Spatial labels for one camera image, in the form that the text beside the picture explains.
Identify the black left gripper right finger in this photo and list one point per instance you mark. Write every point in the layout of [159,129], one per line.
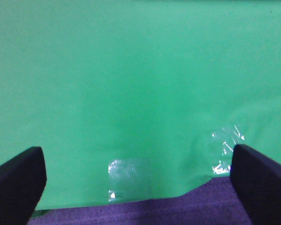
[256,180]

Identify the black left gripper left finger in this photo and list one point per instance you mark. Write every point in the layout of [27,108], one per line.
[22,182]

